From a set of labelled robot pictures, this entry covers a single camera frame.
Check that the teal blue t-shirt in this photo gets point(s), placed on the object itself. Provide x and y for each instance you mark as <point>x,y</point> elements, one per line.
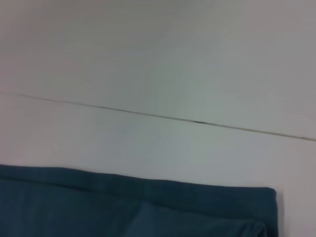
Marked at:
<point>123,207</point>

